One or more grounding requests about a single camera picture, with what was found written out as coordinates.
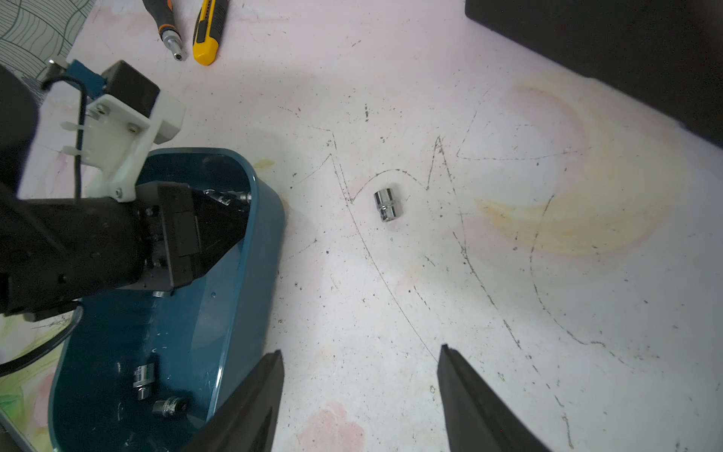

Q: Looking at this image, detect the yellow utility knife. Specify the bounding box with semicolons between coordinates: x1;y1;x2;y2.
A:
192;0;230;66

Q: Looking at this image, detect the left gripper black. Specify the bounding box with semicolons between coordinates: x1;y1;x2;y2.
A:
1;182;250;316

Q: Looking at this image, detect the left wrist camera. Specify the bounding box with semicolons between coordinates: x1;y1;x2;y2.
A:
43;58;186;203

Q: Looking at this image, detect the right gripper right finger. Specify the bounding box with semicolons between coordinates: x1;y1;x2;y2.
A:
437;345;550;452

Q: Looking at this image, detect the teal plastic storage tray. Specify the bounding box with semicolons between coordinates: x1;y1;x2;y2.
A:
48;148;285;451

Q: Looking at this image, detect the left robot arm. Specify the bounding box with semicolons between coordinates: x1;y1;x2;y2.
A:
1;62;275;384

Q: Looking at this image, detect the chrome socket in tray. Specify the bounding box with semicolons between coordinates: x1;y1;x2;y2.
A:
133;363;156;400
203;189;252;206
152;395;190;419

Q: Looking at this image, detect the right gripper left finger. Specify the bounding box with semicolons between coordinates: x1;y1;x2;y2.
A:
183;350;284;452

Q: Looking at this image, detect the yellow black toolbox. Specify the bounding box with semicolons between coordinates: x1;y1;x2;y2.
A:
465;0;722;145

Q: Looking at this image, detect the chrome socket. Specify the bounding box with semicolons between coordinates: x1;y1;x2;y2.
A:
133;363;156;400
374;188;403;222
152;395;190;419
203;189;252;206

